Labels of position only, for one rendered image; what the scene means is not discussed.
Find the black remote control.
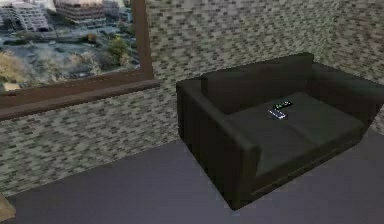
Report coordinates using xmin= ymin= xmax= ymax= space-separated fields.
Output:
xmin=272 ymin=100 xmax=294 ymax=111

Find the black sofa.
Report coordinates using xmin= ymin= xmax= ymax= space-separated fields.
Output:
xmin=175 ymin=51 xmax=384 ymax=211

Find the brown framed window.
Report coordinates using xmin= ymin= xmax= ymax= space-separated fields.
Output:
xmin=0 ymin=0 xmax=162 ymax=122

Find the tan wooden furniture corner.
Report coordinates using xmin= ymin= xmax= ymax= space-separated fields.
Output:
xmin=0 ymin=192 xmax=17 ymax=222

